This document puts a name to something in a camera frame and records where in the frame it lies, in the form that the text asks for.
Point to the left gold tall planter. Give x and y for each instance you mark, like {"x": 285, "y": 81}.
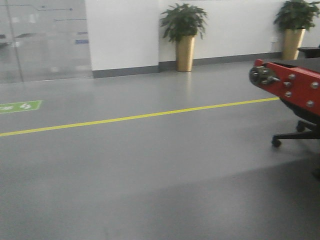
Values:
{"x": 184, "y": 51}

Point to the gold tall planter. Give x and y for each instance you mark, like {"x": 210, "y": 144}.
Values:
{"x": 292, "y": 41}
{"x": 184, "y": 51}

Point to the left green potted plant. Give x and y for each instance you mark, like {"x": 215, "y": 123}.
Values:
{"x": 182, "y": 20}

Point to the green potted plant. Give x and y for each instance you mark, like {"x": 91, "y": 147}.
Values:
{"x": 182, "y": 20}
{"x": 297, "y": 15}

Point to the green floor sign sticker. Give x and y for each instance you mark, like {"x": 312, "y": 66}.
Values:
{"x": 15, "y": 107}

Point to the black office chair base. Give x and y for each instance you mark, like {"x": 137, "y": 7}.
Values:
{"x": 304, "y": 131}

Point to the right gold tall planter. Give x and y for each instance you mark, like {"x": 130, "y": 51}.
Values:
{"x": 292, "y": 41}

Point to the black side table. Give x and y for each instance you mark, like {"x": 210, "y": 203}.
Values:
{"x": 310, "y": 52}

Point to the right green potted plant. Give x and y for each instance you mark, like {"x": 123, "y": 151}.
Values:
{"x": 297, "y": 15}

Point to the red conveyor frame end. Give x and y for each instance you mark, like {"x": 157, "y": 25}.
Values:
{"x": 295, "y": 81}

